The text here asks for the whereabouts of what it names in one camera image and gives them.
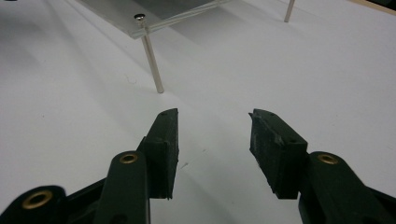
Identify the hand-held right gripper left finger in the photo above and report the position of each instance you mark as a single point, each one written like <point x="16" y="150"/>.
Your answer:
<point x="162" y="149"/>

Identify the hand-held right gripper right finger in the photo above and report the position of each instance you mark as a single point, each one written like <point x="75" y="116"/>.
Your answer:
<point x="280" y="161"/>

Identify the clear acrylic frame base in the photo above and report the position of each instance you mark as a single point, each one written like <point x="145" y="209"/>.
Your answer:
<point x="151" y="59"/>

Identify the clear acrylic picture frame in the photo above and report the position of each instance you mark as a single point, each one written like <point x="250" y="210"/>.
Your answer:
<point x="124" y="15"/>

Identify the white paper table mat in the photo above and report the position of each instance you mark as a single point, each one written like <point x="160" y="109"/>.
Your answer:
<point x="77" y="102"/>

